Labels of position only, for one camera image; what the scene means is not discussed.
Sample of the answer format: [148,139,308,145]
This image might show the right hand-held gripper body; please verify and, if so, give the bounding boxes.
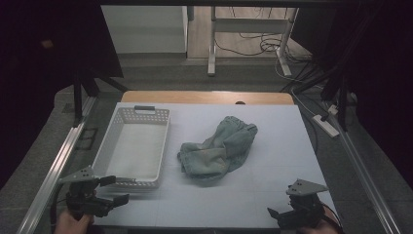
[277,177,329,229]

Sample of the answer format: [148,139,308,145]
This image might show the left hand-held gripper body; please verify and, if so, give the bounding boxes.
[57,165,115,218]

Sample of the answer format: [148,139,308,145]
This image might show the white perforated plastic basket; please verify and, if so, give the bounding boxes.
[91,104,171,192]

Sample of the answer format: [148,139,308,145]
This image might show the faded blue-green denim pants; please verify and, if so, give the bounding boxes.
[176,115,259,182]

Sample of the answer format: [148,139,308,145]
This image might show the person's right hand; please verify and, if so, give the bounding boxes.
[296,207,341,234]

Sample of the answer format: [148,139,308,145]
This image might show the person's left hand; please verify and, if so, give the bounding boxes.
[53,208,95,234]

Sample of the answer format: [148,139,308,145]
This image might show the white table mat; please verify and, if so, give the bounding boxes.
[94,101,339,230]

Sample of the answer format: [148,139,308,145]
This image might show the black metal stand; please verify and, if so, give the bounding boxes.
[71,62,130,129]
[281,61,359,134]

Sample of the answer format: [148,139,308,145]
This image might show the long white power strip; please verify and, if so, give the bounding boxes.
[312,113,341,138]

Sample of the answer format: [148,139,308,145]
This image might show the dark curtain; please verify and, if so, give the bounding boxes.
[291,0,413,191]
[0,0,125,191]

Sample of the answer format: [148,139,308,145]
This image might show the wooden table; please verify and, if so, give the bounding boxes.
[120,90,295,106]

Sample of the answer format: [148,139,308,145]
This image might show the white cabinet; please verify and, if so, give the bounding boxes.
[100,4,190,55]

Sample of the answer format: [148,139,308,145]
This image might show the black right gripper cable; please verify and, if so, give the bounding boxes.
[320,202,346,234]

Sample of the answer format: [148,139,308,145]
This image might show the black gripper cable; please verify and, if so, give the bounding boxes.
[320,202,346,234]
[48,182,72,234]

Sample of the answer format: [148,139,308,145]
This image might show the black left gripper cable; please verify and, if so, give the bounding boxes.
[48,182,72,234]

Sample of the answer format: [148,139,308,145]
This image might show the aluminium frame rail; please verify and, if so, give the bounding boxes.
[322,102,402,234]
[15,95,99,234]

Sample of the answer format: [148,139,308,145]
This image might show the black floor socket frame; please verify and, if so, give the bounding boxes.
[74,127,99,151]

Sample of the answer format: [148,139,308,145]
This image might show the white floor cable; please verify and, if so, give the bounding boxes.
[274,58,325,119]

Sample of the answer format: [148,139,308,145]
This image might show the black floor cables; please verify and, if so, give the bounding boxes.
[213,6,315,66]

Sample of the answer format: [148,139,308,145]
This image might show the white metal desk frame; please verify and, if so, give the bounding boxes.
[206,6,300,78]

